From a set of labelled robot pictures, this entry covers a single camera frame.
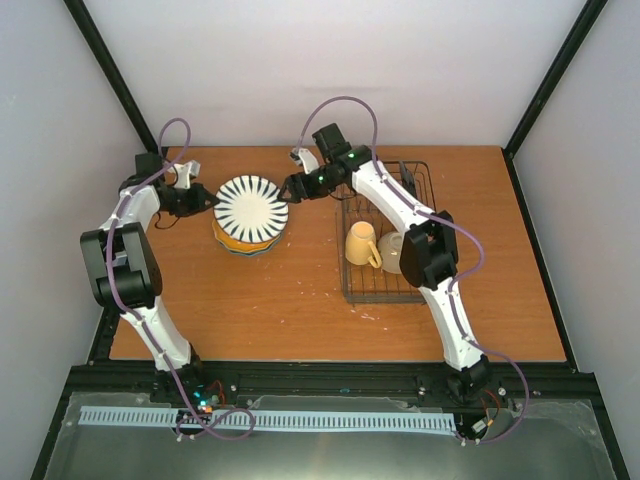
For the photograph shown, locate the dark wire dish rack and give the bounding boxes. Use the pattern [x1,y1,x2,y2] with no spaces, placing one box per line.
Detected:
[334,160,435,304]

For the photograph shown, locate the yellow ceramic mug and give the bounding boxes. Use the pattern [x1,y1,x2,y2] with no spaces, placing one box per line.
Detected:
[345,221,382,268]

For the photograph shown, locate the white floral bowl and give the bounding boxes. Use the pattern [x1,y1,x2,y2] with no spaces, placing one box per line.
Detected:
[377,232,403,275]

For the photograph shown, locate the black rimmed striped plate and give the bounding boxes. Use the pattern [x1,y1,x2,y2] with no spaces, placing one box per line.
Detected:
[398,161,417,197]

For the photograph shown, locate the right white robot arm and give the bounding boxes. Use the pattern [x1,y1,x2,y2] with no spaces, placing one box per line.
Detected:
[278,123,489,403]

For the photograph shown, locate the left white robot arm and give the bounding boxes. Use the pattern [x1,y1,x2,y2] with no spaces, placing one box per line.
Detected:
[80,153,219,403]

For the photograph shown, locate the yellow dotted scalloped plate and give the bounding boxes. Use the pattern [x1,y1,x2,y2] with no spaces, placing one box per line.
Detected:
[212,220,282,256]

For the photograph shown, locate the teal scalloped plate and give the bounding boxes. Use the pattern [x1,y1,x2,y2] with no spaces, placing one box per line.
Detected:
[217,235,282,257]

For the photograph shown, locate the left controller board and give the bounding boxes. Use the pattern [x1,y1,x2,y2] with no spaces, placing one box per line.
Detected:
[194,380,227,414]

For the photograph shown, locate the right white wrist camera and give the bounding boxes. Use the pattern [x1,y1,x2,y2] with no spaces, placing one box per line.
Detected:
[290,148,319,173]

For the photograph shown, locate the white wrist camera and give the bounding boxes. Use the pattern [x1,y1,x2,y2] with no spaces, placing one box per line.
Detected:
[290,148,319,173]
[173,160,201,190]

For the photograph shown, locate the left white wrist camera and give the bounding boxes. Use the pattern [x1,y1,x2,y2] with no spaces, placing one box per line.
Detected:
[173,160,201,190]

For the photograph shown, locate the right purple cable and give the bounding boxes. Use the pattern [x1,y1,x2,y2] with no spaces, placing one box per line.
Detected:
[297,95,531,446]

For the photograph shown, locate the purple cable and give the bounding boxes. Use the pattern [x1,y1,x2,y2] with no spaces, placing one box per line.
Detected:
[104,117,257,441]
[297,95,531,446]

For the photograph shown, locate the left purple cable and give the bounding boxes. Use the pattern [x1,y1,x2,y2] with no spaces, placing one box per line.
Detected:
[104,117,257,441]

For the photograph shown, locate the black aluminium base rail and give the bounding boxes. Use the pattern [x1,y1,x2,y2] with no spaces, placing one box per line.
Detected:
[69,359,599,416]

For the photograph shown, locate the left black frame post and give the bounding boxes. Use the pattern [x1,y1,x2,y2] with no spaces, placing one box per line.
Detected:
[63,0,158,153]

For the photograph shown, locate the black frame post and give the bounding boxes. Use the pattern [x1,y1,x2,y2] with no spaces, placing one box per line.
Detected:
[63,0,158,153]
[503,0,609,154]

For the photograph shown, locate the light blue cable duct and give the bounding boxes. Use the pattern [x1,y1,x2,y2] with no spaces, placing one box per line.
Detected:
[77,406,456,436]

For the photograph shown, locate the right connector wires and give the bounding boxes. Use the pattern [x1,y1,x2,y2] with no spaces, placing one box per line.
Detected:
[469,389,506,435]

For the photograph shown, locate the right black frame post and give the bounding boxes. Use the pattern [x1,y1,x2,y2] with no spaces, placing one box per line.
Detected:
[503,0,609,154]

